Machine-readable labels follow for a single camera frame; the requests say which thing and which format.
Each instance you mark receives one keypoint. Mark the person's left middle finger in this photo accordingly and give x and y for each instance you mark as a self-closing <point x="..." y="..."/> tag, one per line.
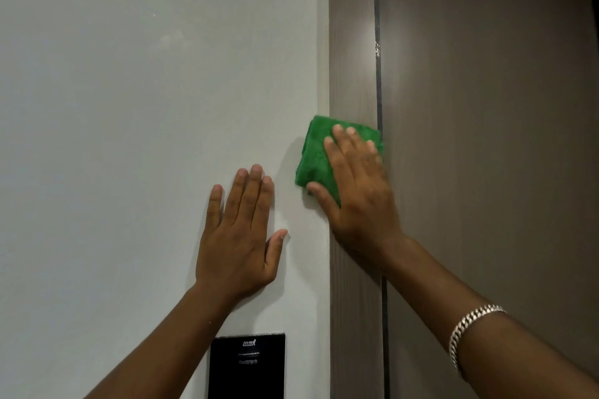
<point x="243" y="197"/>

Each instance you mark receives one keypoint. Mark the person's right thumb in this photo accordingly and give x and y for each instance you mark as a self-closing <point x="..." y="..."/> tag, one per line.
<point x="323" y="200"/>

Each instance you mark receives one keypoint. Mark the brown wooden door frame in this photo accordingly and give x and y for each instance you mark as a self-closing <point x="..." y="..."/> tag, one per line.
<point x="354" y="179"/>

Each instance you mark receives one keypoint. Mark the brown wooden door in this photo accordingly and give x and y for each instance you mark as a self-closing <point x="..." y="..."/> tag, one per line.
<point x="486" y="132"/>

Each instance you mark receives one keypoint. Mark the green microfiber cloth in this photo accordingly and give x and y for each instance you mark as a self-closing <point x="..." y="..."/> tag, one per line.
<point x="323" y="158"/>

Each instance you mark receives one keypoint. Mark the person's left thumb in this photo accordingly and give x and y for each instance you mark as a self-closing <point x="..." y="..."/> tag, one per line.
<point x="276" y="249"/>

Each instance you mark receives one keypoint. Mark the person's left forearm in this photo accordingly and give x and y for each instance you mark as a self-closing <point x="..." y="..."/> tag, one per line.
<point x="164" y="347"/>

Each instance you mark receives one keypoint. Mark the person's left hand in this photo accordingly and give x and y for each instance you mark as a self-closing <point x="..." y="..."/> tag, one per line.
<point x="234" y="253"/>

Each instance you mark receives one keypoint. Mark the person's right forearm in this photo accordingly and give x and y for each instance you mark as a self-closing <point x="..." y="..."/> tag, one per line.
<point x="486" y="324"/>

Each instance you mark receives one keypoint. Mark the person's right hand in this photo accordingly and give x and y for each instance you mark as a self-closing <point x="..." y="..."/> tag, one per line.
<point x="362" y="207"/>

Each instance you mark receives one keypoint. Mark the person's left little finger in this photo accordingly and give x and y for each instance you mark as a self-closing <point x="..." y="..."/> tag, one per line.
<point x="214" y="207"/>

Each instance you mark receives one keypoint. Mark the person's right middle finger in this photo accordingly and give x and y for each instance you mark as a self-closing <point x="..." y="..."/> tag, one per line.
<point x="348" y="146"/>

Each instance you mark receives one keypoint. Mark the black wall switch panel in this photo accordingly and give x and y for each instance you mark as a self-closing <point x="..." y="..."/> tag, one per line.
<point x="246" y="367"/>

